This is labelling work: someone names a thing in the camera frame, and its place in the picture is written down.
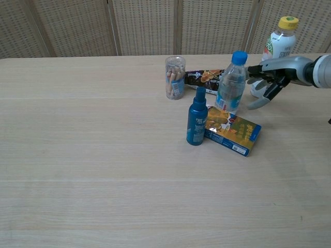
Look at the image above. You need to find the yellow and blue snack box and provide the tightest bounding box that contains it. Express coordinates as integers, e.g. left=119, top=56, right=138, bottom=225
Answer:
left=204, top=105, right=262, bottom=158

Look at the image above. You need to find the dark brown snack bag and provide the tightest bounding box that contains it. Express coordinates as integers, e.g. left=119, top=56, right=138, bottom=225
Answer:
left=184, top=68, right=229, bottom=97

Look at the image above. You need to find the white yellow-capped drink bottle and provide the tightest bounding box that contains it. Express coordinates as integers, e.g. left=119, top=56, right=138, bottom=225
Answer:
left=250, top=16, right=300, bottom=99

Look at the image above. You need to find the blue spray bottle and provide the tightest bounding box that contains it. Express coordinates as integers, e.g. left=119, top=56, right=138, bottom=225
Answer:
left=186, top=86, right=209, bottom=147

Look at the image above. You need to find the clear jar of biscuit sticks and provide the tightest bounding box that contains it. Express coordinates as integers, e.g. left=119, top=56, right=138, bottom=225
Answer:
left=164, top=55, right=187, bottom=101

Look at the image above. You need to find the blue-capped water bottle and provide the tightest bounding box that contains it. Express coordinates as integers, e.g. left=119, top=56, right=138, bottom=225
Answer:
left=214, top=50, right=249, bottom=116

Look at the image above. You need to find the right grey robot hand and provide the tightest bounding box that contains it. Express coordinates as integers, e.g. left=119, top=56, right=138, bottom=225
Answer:
left=245, top=55, right=314, bottom=111

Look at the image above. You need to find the woven bamboo screen panel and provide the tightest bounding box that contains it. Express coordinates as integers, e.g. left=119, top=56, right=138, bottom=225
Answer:
left=106, top=0, right=182, bottom=57
left=177, top=0, right=260, bottom=56
left=25, top=0, right=122, bottom=58
left=247, top=0, right=331, bottom=55
left=0, top=0, right=56, bottom=60

